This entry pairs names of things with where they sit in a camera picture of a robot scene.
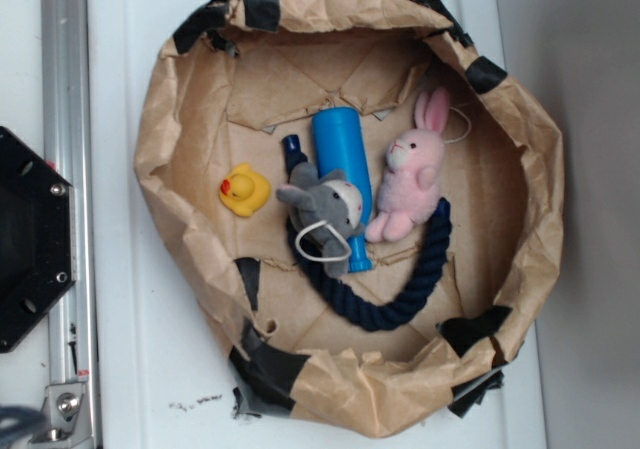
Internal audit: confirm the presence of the pink plush bunny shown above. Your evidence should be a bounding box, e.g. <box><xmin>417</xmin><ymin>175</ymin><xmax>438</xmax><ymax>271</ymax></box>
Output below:
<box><xmin>365</xmin><ymin>87</ymin><xmax>450</xmax><ymax>243</ymax></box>

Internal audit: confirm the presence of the white tray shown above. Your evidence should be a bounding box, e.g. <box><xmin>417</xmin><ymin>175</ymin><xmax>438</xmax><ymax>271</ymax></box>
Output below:
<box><xmin>88</xmin><ymin>0</ymin><xmax>546</xmax><ymax>448</ymax></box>

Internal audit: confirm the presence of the dark blue rope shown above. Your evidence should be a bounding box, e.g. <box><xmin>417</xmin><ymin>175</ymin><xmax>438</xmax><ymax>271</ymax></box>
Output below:
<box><xmin>281</xmin><ymin>134</ymin><xmax>453</xmax><ymax>333</ymax></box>

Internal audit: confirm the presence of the aluminium frame rail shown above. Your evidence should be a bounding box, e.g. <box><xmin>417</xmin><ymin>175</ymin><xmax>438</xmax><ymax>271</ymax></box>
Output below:
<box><xmin>41</xmin><ymin>0</ymin><xmax>103</xmax><ymax>448</ymax></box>

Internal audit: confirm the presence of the brown paper bin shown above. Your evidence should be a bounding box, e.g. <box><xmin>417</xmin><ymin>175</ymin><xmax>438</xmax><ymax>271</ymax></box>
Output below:
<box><xmin>134</xmin><ymin>0</ymin><xmax>564</xmax><ymax>438</ymax></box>

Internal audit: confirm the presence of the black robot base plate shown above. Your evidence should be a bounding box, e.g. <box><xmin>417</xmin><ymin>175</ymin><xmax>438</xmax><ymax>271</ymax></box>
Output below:
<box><xmin>0</xmin><ymin>127</ymin><xmax>74</xmax><ymax>353</ymax></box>

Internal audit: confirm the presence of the metal corner bracket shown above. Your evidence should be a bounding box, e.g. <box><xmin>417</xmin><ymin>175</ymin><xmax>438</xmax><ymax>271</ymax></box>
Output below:
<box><xmin>27</xmin><ymin>382</ymin><xmax>96</xmax><ymax>449</ymax></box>

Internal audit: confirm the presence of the blue plastic bottle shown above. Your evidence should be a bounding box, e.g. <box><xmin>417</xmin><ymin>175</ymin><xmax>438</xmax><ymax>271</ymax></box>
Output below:
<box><xmin>312</xmin><ymin>107</ymin><xmax>373</xmax><ymax>277</ymax></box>

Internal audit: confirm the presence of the yellow rubber duck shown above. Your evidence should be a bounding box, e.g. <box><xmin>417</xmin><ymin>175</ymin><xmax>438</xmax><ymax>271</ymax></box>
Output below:
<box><xmin>218</xmin><ymin>163</ymin><xmax>271</xmax><ymax>217</ymax></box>

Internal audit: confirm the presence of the grey plush donkey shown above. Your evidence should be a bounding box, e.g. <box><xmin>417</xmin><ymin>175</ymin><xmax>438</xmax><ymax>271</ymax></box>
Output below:
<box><xmin>276</xmin><ymin>162</ymin><xmax>365</xmax><ymax>278</ymax></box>

